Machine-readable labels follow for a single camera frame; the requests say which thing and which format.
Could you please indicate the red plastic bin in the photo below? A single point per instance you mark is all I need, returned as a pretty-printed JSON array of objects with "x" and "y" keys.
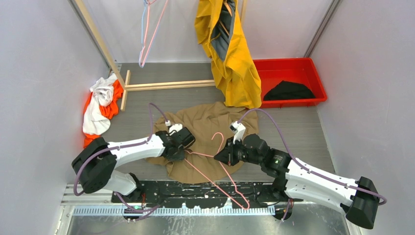
[{"x": 297, "y": 70}]

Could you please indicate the tan brown garment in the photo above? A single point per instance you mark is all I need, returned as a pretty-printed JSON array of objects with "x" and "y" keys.
[{"x": 209, "y": 124}]

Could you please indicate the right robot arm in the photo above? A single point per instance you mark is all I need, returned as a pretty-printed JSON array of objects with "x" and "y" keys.
[{"x": 294, "y": 179}]

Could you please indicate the aluminium rail frame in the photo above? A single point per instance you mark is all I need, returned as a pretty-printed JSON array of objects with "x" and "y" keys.
[{"x": 172, "y": 208}]

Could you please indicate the wooden clothes rack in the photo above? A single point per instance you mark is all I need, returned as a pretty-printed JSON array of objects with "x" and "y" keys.
[{"x": 139, "y": 87}]

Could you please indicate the blue wire hanger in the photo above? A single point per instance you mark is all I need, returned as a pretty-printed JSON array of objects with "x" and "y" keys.
[{"x": 145, "y": 48}]

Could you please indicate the black garment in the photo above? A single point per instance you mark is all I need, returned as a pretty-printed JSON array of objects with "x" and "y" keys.
[{"x": 286, "y": 90}]

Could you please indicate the white cloth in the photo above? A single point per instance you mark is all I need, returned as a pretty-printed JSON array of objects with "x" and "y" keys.
[{"x": 102, "y": 92}]

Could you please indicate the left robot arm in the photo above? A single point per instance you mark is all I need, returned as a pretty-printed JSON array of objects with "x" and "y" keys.
[{"x": 96, "y": 166}]

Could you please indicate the yellow pleated skirt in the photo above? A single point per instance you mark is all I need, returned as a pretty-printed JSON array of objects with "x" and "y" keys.
[{"x": 232, "y": 66}]

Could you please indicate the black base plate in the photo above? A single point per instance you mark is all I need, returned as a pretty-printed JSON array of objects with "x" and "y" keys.
[{"x": 172, "y": 194}]

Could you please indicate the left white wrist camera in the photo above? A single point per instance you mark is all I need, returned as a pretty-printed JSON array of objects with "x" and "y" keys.
[{"x": 173, "y": 128}]

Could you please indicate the orange cloth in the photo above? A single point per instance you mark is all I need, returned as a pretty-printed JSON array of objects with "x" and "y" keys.
[{"x": 110, "y": 111}]

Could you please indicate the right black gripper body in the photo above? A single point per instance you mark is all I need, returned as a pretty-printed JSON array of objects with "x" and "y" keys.
[{"x": 239, "y": 152}]

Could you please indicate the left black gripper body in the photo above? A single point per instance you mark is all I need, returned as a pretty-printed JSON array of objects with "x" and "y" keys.
[{"x": 178, "y": 155}]

